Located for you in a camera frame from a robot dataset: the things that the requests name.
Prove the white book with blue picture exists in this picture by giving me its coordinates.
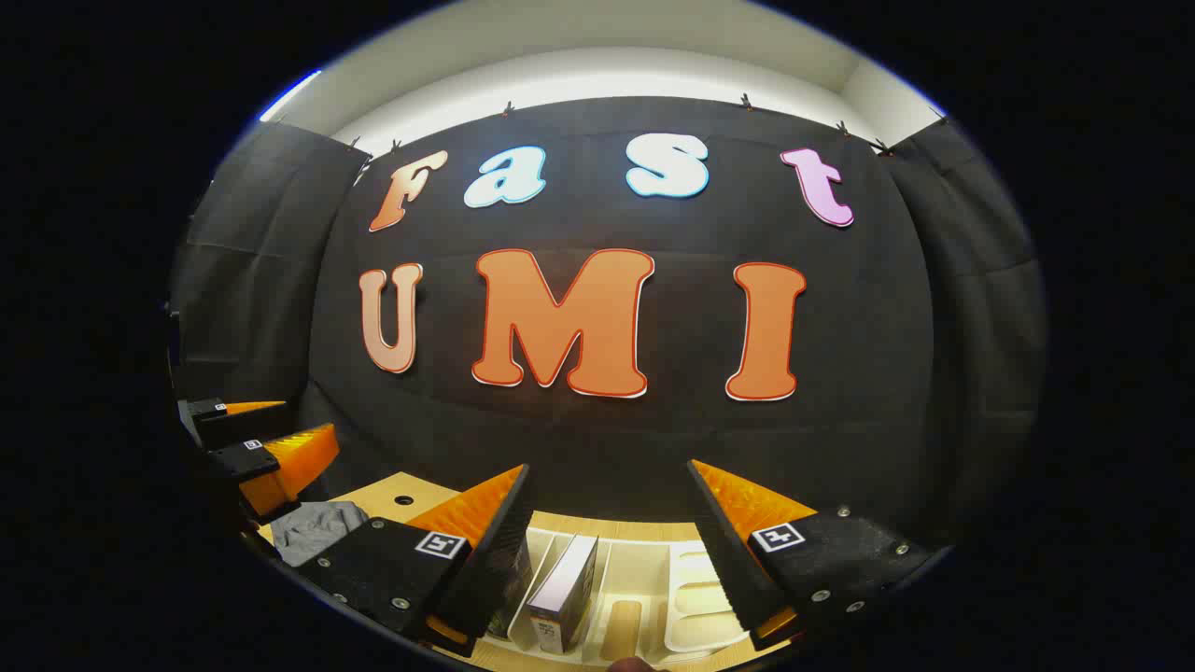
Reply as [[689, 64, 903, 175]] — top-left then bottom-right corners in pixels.
[[527, 534, 599, 655]]

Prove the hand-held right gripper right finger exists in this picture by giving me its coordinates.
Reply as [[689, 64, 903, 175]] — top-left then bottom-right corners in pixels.
[[687, 458, 936, 652]]

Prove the white bookshelf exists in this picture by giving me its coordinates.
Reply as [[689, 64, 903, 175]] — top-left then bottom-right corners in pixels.
[[484, 525, 752, 665]]

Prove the grey schoolbag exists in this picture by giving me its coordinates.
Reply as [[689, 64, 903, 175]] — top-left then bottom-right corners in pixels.
[[271, 501, 371, 568]]

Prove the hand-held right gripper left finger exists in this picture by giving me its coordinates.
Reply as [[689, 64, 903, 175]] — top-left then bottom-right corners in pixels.
[[316, 463, 539, 656]]

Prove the black backdrop cloth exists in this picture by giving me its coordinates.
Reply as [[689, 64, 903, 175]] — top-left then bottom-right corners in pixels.
[[168, 93, 1048, 552]]

